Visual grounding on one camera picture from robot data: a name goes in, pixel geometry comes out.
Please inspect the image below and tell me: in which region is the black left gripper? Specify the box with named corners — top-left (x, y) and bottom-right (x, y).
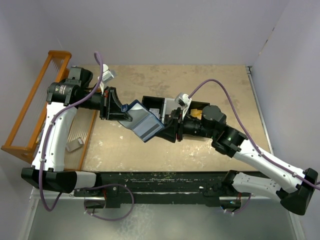
top-left (78, 86), bottom-right (133, 121)

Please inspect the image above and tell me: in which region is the black bin with gold cards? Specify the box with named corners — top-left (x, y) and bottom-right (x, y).
top-left (188, 100), bottom-right (210, 120)

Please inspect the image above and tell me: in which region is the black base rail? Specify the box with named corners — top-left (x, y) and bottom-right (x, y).
top-left (72, 171), bottom-right (253, 208)

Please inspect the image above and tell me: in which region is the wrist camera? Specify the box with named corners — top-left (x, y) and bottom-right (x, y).
top-left (98, 64), bottom-right (116, 93)
top-left (174, 92), bottom-right (192, 118)

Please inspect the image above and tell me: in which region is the aluminium frame rail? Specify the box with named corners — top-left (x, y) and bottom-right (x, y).
top-left (29, 177), bottom-right (295, 201)

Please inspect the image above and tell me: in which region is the pile of gold cards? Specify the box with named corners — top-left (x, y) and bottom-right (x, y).
top-left (190, 108), bottom-right (203, 120)

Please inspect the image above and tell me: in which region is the orange wooden rack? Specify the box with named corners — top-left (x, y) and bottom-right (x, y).
top-left (1, 50), bottom-right (97, 171)

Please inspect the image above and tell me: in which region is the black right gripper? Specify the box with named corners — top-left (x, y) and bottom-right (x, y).
top-left (155, 107), bottom-right (216, 143)

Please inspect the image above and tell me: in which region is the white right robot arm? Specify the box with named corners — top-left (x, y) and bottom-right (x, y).
top-left (157, 104), bottom-right (318, 216)

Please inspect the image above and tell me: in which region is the grey card with stripe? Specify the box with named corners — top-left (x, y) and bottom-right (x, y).
top-left (132, 114), bottom-right (164, 142)

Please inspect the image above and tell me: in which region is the blue leather card holder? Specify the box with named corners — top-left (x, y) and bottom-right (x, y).
top-left (118, 99), bottom-right (157, 131)

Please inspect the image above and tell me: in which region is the white middle bin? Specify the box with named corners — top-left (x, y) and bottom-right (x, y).
top-left (161, 98), bottom-right (179, 124)

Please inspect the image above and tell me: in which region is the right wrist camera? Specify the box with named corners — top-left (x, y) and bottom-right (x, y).
top-left (174, 92), bottom-right (192, 118)

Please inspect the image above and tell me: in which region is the small grey box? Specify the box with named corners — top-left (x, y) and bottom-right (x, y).
top-left (65, 137), bottom-right (84, 153)

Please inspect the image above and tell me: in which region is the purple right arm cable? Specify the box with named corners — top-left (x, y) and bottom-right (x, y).
top-left (187, 78), bottom-right (320, 217)

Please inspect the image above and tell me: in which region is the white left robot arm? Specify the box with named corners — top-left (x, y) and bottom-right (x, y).
top-left (21, 64), bottom-right (133, 196)

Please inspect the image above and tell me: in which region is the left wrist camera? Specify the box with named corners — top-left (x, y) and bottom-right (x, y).
top-left (98, 64), bottom-right (116, 93)

